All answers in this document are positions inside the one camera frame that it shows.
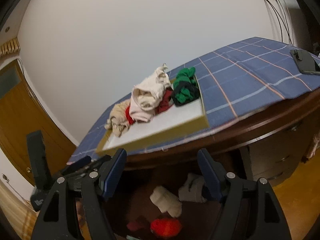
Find bright red garment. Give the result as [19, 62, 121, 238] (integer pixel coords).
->
[125, 106, 136, 125]

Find pale pink underwear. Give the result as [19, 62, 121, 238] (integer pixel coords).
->
[129, 98, 156, 122]

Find wooden drawer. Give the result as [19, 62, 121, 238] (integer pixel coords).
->
[103, 160, 222, 239]

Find cream white underwear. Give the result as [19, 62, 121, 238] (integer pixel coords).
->
[132, 63, 171, 111]

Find green black striped underwear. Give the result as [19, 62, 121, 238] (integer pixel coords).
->
[171, 67, 200, 107]

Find maroon underwear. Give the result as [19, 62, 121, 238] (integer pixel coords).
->
[126, 216, 150, 232]

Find dark red striped-band underwear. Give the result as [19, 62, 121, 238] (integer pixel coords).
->
[155, 88, 174, 115]

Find white blue grey underwear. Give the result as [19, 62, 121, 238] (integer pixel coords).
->
[178, 173, 207, 203]

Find person's left hand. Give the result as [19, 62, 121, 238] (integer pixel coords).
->
[76, 198, 85, 228]

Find wooden door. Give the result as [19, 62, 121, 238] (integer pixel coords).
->
[0, 60, 76, 185]

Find tan rolled socks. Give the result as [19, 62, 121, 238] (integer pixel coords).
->
[150, 186, 182, 218]

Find fringed curtain valance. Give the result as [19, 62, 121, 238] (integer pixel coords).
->
[0, 37, 21, 57]

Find blue plaid tablecloth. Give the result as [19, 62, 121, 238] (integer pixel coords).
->
[70, 37, 319, 162]

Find black smartphone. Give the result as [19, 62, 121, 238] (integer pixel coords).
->
[290, 49, 320, 75]

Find black cable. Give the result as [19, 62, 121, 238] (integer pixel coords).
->
[262, 0, 293, 45]

